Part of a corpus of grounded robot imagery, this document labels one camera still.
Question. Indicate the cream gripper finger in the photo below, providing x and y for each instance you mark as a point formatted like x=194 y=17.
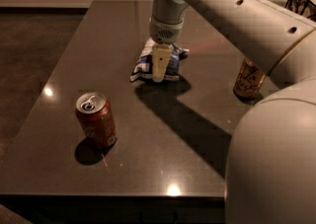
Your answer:
x=160 y=58

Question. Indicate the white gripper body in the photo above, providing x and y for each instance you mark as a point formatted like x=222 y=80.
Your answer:
x=165 y=32

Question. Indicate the blue chip bag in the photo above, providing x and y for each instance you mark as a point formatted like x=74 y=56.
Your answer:
x=144 y=66

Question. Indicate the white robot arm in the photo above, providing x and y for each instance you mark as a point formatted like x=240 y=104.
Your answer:
x=271 y=162

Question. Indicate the red coke can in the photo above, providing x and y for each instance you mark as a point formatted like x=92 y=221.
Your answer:
x=95 y=116

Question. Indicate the orange La Croix can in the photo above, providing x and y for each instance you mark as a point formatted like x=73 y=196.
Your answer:
x=249 y=81

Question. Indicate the black wire basket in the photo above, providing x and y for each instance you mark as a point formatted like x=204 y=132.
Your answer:
x=305 y=8

